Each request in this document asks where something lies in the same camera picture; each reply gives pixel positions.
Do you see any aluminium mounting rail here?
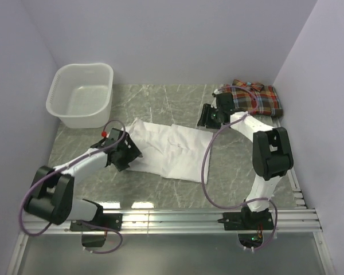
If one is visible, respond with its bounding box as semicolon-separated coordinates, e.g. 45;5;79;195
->
19;207;323;235

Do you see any folded plaid flannel shirt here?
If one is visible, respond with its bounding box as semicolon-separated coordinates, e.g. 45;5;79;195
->
220;79;284;117

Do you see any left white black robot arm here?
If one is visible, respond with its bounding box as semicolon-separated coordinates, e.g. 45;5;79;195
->
22;128;143;230

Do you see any white plastic laundry basket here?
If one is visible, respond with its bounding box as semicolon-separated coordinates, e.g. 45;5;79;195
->
46;63;114;129

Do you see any white long sleeve shirt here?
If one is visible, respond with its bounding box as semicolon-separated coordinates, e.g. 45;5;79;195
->
126;119;213;183

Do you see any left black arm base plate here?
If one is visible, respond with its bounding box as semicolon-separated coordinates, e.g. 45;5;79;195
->
69;212;123;249

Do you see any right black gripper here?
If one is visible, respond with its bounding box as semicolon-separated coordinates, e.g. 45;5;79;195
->
197;104;223;130

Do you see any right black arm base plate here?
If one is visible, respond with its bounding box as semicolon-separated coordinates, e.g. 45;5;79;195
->
217;207;275;249

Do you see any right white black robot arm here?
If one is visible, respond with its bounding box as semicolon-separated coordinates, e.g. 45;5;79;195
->
198;92;294;230

